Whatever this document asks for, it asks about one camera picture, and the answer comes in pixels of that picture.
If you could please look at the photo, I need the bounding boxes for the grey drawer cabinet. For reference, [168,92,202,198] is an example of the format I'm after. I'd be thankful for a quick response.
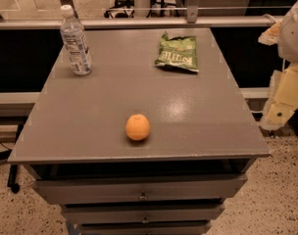
[10,29,269,235]

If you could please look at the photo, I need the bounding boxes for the green chip bag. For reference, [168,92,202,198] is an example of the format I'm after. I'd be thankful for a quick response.
[155,31,199,72]

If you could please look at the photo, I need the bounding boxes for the black stand leg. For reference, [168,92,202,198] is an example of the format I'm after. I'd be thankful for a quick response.
[0,124,24,194]

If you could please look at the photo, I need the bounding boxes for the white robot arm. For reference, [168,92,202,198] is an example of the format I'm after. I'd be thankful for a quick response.
[258,1,298,131]

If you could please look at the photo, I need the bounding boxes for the black office chair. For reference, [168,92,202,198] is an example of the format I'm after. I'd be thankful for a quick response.
[104,0,134,19]

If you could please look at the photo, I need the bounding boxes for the clear plastic water bottle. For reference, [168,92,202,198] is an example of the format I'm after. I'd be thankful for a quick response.
[60,5,92,75]

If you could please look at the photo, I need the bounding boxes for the metal railing frame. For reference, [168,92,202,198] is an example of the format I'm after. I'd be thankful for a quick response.
[0,0,298,31]

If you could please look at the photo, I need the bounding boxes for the orange fruit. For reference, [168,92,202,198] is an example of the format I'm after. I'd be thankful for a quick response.
[125,115,150,141]

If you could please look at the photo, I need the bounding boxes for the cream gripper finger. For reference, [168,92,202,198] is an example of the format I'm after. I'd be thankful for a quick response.
[258,22,281,46]
[260,64,298,130]

